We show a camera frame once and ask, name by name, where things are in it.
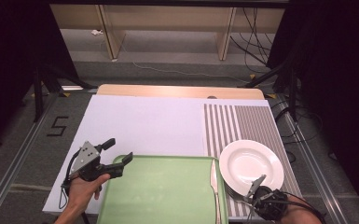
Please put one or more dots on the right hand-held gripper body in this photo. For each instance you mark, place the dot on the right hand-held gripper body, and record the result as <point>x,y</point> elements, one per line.
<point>269,203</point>

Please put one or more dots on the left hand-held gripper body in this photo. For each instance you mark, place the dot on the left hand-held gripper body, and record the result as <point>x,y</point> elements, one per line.
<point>87,157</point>

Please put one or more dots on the green plastic tray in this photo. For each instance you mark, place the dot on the green plastic tray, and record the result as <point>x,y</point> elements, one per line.
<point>161,189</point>

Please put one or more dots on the silver table knife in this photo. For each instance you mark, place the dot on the silver table knife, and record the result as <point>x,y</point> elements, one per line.
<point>214,177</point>

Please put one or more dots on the person's right hand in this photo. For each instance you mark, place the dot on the person's right hand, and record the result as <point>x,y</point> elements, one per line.
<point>290,214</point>

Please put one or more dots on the person's left hand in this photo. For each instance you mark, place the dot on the person's left hand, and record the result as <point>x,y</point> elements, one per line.
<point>84,189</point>

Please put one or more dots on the white board sheet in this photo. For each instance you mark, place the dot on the white board sheet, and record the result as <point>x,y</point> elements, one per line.
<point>143,124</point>

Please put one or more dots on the white round plate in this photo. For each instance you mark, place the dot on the white round plate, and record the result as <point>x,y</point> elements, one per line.
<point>248,161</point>

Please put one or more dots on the yellow tape piece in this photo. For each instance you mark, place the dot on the yellow tape piece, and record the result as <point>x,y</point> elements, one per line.
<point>252,76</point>
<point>271,95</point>
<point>66,94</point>

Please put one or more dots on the black metal stand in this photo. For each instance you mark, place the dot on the black metal stand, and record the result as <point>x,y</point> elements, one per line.
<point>292,90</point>
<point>38,93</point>

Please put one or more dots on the grey striped placemat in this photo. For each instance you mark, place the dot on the grey striped placemat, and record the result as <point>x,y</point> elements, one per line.
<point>255,121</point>

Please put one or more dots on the white plug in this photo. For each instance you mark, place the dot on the white plug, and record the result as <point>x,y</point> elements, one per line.
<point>97,32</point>

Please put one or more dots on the black curtain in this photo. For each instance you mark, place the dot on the black curtain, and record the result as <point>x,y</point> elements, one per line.
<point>338,77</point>
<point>9,62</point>

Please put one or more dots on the light wooden shelf unit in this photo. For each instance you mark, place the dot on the light wooden shelf unit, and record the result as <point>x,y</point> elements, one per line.
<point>168,18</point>

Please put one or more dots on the metal floor rail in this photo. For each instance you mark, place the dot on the metal floor rail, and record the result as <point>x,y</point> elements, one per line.
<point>317,174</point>
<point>15,168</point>

